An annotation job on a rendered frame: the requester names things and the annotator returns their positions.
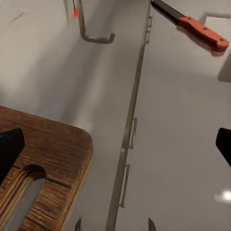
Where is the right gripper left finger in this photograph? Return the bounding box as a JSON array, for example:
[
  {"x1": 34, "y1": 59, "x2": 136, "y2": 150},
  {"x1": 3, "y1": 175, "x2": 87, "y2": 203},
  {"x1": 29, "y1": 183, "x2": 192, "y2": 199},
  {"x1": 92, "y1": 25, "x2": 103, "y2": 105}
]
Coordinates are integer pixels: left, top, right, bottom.
[{"x1": 0, "y1": 128, "x2": 25, "y2": 185}]

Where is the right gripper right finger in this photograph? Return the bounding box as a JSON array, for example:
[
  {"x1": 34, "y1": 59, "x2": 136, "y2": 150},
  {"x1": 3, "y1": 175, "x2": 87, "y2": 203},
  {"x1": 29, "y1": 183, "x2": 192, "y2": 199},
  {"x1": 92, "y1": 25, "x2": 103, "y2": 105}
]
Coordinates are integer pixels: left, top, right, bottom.
[{"x1": 216, "y1": 128, "x2": 231, "y2": 166}]

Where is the cutting board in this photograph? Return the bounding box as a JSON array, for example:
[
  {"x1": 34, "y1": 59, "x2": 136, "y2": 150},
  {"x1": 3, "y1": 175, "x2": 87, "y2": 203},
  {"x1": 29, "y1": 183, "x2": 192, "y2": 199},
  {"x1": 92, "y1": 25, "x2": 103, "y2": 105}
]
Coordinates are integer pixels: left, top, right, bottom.
[{"x1": 0, "y1": 106, "x2": 93, "y2": 231}]

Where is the parer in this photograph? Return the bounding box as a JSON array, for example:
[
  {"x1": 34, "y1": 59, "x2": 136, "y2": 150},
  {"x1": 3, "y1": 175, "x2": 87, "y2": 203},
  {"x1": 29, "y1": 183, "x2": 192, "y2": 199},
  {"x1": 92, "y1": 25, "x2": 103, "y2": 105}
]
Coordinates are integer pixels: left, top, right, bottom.
[{"x1": 153, "y1": 0, "x2": 229, "y2": 51}]

